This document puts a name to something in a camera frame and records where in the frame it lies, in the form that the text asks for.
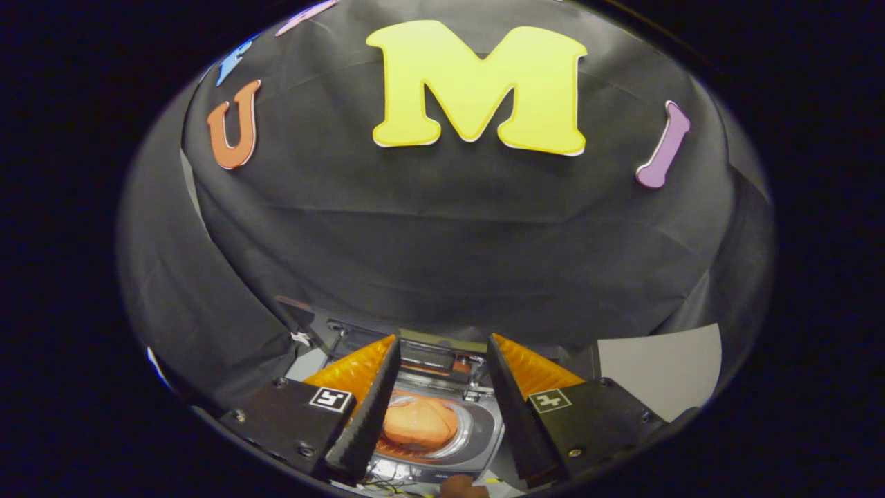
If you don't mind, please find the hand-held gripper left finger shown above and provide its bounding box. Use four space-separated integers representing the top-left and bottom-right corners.
218 334 402 486

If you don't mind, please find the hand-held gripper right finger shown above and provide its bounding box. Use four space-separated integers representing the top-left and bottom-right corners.
486 333 670 490

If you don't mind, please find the grey washing machine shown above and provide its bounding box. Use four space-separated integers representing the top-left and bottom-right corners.
285 315 526 495

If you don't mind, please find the orange polo shirt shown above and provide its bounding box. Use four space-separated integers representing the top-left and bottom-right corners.
382 396 460 454

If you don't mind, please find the black backdrop cloth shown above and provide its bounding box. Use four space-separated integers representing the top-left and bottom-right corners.
114 0 775 416

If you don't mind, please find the white and blue equipment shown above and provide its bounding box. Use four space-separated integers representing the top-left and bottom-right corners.
147 346 170 388

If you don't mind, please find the tangle of black cables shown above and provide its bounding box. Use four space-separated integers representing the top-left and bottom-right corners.
360 460 443 497

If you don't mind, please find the beige cabinet with dark frame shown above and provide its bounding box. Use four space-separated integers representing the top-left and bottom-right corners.
567 324 723 423

